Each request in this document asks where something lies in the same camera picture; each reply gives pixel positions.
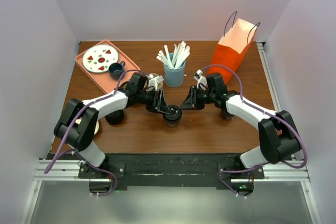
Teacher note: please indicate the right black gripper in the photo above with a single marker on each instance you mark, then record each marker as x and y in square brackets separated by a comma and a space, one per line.
[189, 103]

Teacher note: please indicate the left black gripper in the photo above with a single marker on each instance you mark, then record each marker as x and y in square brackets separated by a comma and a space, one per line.
[162, 104]

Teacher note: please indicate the black lid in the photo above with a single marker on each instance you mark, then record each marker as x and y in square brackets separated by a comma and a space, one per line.
[174, 115]

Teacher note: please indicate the black coffee cup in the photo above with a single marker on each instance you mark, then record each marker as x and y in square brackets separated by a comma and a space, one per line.
[171, 124]
[226, 116]

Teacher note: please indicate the orange paper bag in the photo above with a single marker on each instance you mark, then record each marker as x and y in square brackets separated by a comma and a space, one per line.
[232, 47]

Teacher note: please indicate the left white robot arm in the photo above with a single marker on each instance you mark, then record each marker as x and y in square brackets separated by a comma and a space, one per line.
[93, 109]

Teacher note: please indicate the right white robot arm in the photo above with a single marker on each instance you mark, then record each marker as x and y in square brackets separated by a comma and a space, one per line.
[278, 136]

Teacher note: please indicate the cardboard cup carrier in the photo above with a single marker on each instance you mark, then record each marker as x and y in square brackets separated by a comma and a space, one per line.
[138, 82]

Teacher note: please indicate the blue straw holder cup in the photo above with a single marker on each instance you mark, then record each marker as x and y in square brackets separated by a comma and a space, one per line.
[174, 77]

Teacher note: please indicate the stack of black lids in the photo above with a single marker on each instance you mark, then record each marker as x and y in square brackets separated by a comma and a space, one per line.
[115, 117]

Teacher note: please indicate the white wrapped straws bundle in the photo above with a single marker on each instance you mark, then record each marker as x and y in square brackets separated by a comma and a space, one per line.
[180, 53]

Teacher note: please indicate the dark blue mug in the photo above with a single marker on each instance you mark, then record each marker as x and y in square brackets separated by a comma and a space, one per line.
[116, 70]

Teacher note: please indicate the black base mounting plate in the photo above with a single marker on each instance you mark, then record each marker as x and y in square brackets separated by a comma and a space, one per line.
[180, 170]

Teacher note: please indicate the watermelon pattern plate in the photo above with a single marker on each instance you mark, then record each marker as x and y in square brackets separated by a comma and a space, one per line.
[97, 59]

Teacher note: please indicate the cream panda plate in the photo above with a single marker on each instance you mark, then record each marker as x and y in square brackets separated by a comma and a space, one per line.
[97, 127]

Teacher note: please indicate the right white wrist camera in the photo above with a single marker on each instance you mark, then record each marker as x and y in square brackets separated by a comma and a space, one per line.
[201, 80]

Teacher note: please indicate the aluminium frame rail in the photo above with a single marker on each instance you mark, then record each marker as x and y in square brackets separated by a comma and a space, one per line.
[306, 186]

